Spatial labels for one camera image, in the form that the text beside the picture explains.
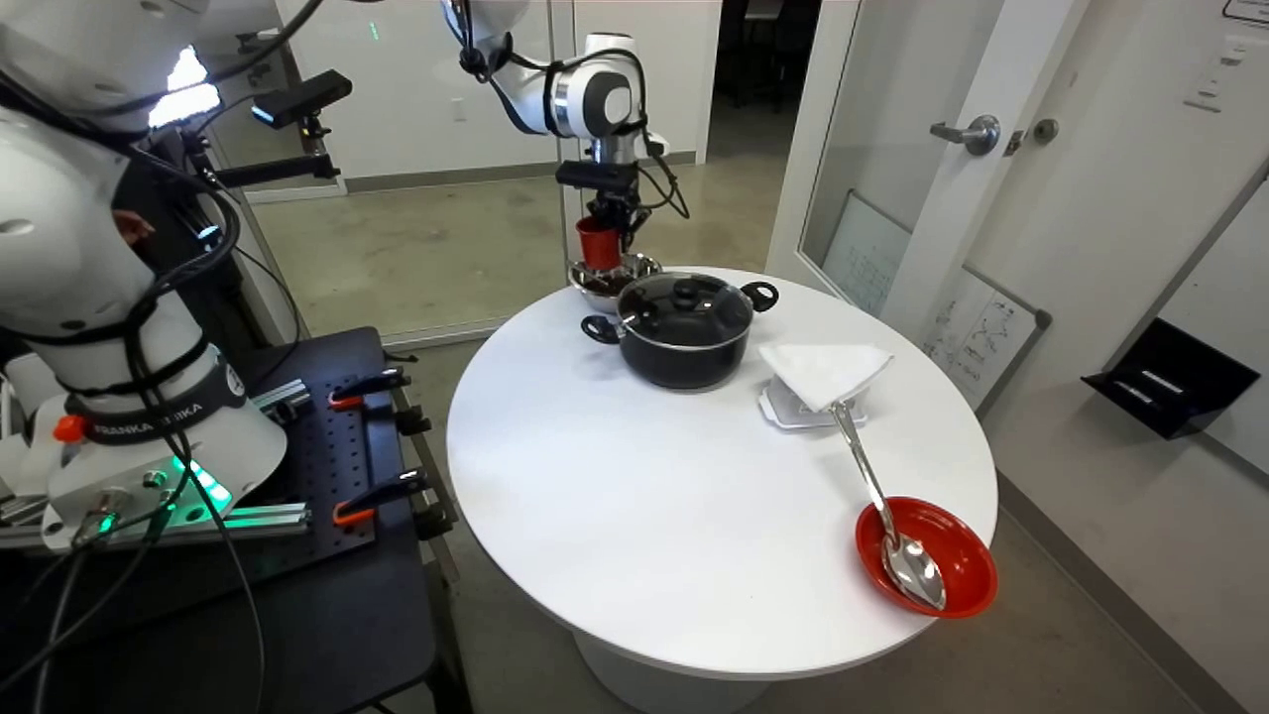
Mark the black workbench cart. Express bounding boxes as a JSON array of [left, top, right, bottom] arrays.
[[0, 328, 466, 714]]

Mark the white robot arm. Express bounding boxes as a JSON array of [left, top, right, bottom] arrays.
[[440, 0, 648, 232]]

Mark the black cooking pot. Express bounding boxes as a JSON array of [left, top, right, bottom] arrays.
[[581, 273, 781, 393]]

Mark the black camera on mount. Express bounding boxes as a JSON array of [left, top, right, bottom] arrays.
[[250, 72, 352, 130]]

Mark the silver bowl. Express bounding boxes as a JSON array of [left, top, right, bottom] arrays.
[[567, 253, 661, 299]]

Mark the white folded napkin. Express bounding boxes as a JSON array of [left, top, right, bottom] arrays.
[[759, 347, 891, 433]]

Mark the red plate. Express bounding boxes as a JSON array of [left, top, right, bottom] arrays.
[[851, 495, 1000, 620]]

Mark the glass pot lid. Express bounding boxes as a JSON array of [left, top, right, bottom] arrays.
[[620, 273, 752, 353]]

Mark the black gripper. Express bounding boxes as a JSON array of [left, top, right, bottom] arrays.
[[554, 140, 641, 225]]

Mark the silver spoon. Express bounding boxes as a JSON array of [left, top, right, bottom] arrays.
[[832, 402, 949, 610]]

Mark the orange-red cup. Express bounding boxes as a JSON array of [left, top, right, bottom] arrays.
[[575, 220, 623, 273]]

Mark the white robot base torso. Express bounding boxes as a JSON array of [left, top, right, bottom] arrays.
[[0, 0, 291, 550]]

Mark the white round table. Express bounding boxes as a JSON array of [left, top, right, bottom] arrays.
[[446, 263, 1004, 684]]

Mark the small whiteboard sign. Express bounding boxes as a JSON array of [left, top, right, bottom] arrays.
[[929, 271, 1052, 409]]

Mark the white door with handle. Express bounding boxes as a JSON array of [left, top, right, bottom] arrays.
[[767, 0, 1091, 341]]

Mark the black wall holder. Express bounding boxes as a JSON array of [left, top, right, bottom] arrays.
[[1088, 316, 1260, 442]]

